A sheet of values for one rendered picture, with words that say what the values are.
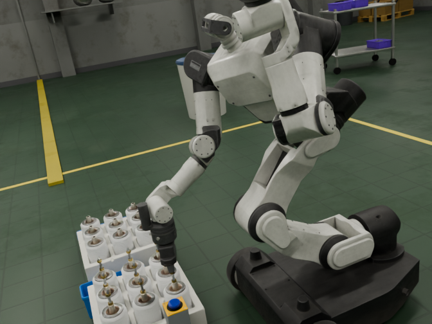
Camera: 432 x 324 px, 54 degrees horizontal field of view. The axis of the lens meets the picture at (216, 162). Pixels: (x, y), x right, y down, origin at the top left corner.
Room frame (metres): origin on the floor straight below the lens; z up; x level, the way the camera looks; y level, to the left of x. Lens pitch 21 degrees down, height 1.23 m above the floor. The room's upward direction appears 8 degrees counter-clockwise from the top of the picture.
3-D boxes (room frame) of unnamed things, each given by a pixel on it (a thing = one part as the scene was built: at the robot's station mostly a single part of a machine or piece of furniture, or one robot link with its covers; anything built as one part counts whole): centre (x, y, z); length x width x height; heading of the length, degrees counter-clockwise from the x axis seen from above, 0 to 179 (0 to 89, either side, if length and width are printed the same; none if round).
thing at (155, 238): (1.31, 0.22, 0.45); 0.13 x 0.10 x 0.12; 4
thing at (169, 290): (1.31, 0.22, 0.25); 0.08 x 0.08 x 0.01
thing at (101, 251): (1.74, 0.61, 0.16); 0.10 x 0.10 x 0.18
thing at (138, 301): (1.28, 0.33, 0.25); 0.08 x 0.08 x 0.01
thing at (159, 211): (1.30, 0.23, 0.57); 0.11 x 0.11 x 0.11; 22
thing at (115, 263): (1.89, 0.54, 0.09); 0.39 x 0.39 x 0.18; 20
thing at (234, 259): (1.57, -0.07, 0.10); 0.20 x 0.05 x 0.20; 110
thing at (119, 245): (1.78, 0.50, 0.16); 0.10 x 0.10 x 0.18
